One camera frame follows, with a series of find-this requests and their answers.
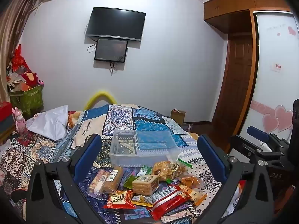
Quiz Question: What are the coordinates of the beige curtain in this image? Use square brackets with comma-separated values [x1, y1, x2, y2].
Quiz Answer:
[0, 0, 47, 103]

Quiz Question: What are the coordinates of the layered wafer cake packet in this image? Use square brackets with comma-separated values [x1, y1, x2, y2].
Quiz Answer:
[132, 175, 160, 196]

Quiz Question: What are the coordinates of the golden fried snack packet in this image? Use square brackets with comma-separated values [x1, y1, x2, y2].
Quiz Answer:
[152, 161, 187, 181]

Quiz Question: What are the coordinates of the biscuit packet with barcode label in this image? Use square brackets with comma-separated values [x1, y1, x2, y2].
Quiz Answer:
[88, 169, 110, 195]

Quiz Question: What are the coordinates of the pink bunny figure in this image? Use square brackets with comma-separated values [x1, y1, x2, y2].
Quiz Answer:
[12, 107, 27, 136]

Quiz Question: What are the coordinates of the brown cake roll packet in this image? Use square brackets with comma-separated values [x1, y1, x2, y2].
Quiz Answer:
[102, 166, 124, 194]

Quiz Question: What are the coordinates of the orange label pastry packet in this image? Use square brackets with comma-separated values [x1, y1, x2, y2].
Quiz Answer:
[180, 185, 208, 206]

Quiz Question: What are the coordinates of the clear packet of orange crisps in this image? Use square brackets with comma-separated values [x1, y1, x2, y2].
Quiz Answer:
[174, 175, 204, 189]

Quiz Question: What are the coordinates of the white sliding door with hearts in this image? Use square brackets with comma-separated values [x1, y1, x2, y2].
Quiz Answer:
[238, 10, 299, 145]

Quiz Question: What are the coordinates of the cardboard box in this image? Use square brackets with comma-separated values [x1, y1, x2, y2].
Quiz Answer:
[170, 109, 186, 125]

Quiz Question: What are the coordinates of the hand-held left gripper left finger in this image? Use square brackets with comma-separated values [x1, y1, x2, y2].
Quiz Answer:
[27, 133, 110, 224]

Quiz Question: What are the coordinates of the clear plastic storage container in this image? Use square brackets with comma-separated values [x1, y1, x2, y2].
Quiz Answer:
[110, 129, 180, 167]

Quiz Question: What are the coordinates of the green stick packet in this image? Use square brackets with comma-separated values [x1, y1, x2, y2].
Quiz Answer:
[178, 158, 193, 168]

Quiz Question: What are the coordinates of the red crinkled snack packet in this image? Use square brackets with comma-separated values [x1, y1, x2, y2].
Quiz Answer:
[103, 190, 136, 209]

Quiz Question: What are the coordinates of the red box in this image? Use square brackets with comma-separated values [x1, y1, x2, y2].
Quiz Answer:
[0, 102, 13, 122]

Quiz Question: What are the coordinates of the bright green small packet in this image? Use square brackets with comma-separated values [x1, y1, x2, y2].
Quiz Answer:
[123, 175, 138, 190]

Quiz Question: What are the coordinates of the brown wooden door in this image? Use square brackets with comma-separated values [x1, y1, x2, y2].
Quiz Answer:
[211, 34, 254, 131]

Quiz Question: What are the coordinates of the small yellow snack packet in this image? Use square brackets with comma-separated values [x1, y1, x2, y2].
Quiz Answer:
[131, 195, 155, 208]

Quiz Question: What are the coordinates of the long red snack packet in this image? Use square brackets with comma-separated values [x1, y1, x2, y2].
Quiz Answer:
[149, 184, 192, 220]

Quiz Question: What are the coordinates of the wooden overhead cabinet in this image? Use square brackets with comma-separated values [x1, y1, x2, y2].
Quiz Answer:
[203, 0, 292, 34]

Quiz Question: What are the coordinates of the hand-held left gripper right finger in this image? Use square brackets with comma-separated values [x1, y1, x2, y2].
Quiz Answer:
[197, 134, 274, 224]

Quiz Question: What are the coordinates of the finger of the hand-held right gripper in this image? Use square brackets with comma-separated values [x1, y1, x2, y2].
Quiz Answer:
[247, 126, 284, 146]
[230, 135, 271, 160]

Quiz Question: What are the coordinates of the patchwork printed blanket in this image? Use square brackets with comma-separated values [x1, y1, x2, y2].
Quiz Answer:
[0, 104, 246, 224]

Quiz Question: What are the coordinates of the small black wall monitor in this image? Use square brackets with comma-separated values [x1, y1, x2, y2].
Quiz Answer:
[94, 38, 128, 63]

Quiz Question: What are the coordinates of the white pillow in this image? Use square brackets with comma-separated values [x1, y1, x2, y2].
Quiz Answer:
[27, 105, 69, 141]

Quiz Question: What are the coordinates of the black wall television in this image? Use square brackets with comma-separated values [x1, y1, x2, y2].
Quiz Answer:
[85, 7, 146, 42]

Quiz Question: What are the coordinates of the orange floral cloth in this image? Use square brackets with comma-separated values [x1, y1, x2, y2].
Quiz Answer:
[68, 111, 83, 127]

